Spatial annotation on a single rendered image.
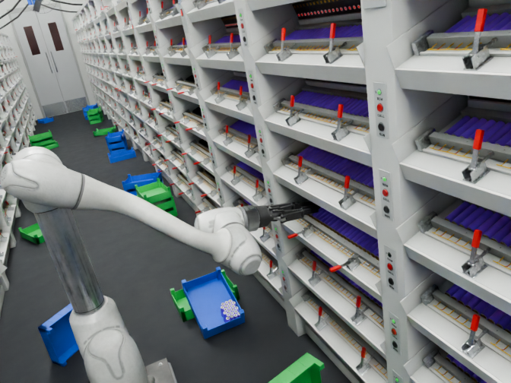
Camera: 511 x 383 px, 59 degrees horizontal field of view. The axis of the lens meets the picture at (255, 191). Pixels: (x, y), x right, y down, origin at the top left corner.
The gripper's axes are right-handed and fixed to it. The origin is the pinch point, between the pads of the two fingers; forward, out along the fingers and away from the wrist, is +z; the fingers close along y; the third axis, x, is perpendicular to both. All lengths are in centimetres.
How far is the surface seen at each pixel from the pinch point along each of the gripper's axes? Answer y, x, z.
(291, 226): 5.2, 8.5, -3.4
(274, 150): 12.8, -19.5, -6.2
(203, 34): 83, -62, -8
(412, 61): -60, -52, -12
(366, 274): -37.8, 8.0, -2.7
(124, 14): 292, -86, -9
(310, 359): -21, 46, -11
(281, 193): 12.9, -2.4, -3.5
